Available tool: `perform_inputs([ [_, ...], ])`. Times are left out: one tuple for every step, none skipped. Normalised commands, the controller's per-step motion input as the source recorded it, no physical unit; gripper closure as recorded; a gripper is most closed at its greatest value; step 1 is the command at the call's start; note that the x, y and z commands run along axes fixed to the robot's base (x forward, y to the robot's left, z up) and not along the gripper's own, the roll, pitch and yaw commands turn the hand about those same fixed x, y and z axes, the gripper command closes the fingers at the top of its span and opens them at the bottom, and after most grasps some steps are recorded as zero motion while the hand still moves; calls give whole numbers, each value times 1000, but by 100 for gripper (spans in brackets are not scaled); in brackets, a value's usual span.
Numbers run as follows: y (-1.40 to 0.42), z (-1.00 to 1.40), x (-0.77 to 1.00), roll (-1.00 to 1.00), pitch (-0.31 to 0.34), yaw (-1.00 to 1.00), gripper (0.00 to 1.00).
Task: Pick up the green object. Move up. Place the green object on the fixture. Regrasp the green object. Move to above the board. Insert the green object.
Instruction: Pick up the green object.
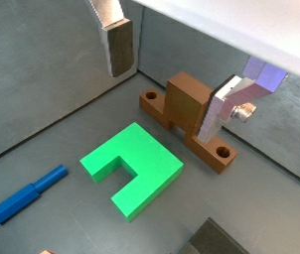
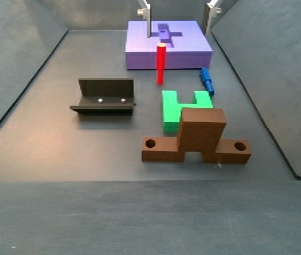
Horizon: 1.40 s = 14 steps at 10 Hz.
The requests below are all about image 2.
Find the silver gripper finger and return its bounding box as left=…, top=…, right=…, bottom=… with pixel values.
left=138, top=0, right=151, bottom=38
left=205, top=0, right=222, bottom=34

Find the green U-shaped block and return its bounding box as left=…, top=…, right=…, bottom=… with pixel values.
left=162, top=90, right=213, bottom=133

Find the purple board with cross slot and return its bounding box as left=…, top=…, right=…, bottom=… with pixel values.
left=125, top=21, right=213, bottom=70

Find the red cylindrical peg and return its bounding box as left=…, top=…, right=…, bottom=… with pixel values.
left=157, top=43, right=166, bottom=85

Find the blue cylindrical peg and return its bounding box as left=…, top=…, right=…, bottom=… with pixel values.
left=199, top=67, right=214, bottom=96

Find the brown T-shaped block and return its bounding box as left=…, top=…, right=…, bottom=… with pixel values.
left=142, top=108, right=252, bottom=164

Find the black angle bracket fixture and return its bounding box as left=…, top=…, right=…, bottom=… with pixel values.
left=70, top=78, right=135, bottom=115

